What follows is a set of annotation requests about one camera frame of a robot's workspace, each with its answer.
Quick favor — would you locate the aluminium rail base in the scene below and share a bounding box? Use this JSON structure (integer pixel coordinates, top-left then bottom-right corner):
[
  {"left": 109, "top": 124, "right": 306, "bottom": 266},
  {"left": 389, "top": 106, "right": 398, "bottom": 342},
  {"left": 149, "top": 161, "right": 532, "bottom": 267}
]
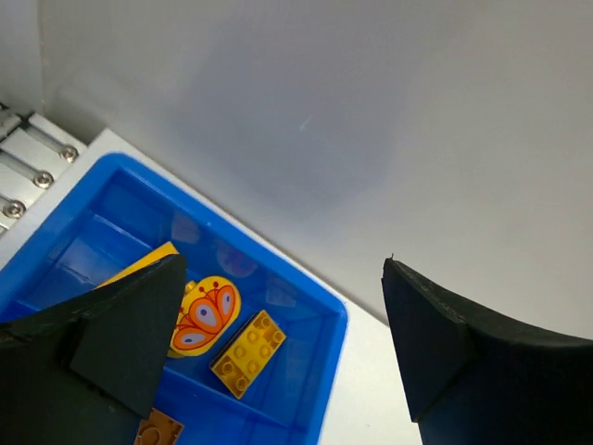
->
[{"left": 1, "top": 105, "right": 87, "bottom": 234}]

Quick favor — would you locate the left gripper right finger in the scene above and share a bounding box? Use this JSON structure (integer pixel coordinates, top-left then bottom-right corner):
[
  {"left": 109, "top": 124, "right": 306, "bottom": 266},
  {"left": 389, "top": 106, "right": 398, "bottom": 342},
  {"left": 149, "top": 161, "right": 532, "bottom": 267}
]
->
[{"left": 382, "top": 259, "right": 592, "bottom": 444}]

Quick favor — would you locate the blue compartment bin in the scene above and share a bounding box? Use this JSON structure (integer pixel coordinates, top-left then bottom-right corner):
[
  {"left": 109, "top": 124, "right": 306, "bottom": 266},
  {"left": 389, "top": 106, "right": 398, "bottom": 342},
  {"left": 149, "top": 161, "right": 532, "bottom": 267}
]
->
[{"left": 1, "top": 154, "right": 347, "bottom": 444}]

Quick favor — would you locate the yellow rectangular lego brick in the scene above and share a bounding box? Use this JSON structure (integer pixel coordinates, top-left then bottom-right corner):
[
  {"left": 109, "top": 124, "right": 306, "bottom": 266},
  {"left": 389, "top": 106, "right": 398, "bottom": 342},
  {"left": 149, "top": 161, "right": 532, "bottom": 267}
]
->
[{"left": 97, "top": 241, "right": 180, "bottom": 288}]

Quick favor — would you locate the yellow oval printed lego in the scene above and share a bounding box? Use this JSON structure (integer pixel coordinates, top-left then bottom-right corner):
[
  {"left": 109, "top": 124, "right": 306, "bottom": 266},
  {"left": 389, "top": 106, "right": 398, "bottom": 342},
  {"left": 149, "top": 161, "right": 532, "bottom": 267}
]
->
[{"left": 168, "top": 275, "right": 242, "bottom": 359}]

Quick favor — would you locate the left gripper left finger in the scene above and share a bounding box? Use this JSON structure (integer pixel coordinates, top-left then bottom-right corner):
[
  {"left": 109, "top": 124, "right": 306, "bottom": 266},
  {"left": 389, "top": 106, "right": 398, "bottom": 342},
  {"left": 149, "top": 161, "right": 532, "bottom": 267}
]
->
[{"left": 1, "top": 255, "right": 186, "bottom": 444}]

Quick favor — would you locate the brown orange lego brick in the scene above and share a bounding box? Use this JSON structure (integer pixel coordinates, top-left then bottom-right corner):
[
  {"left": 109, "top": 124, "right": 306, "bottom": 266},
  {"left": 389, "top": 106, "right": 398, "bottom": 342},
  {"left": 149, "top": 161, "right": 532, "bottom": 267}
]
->
[{"left": 134, "top": 408, "right": 184, "bottom": 445}]

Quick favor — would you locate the orange yellow lego piece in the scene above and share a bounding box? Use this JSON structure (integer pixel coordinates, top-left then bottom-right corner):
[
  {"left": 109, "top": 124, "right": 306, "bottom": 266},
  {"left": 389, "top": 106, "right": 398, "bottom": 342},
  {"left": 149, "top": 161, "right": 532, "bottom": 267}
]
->
[{"left": 209, "top": 310, "right": 286, "bottom": 400}]

